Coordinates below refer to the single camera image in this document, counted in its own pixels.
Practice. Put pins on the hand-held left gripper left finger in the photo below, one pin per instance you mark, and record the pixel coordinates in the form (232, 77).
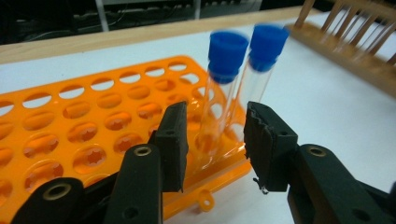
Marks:
(171, 149)

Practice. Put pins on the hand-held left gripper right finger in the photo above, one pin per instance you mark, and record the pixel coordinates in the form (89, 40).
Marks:
(267, 146)

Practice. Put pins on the orange plastic tube rack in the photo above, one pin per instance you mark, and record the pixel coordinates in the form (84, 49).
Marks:
(218, 183)

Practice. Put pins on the blue-capped clear test tube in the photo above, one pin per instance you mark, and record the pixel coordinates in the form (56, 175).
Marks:
(267, 43)
(227, 53)

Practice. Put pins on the wooden test tube rack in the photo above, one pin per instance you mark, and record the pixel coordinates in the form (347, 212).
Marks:
(358, 68)

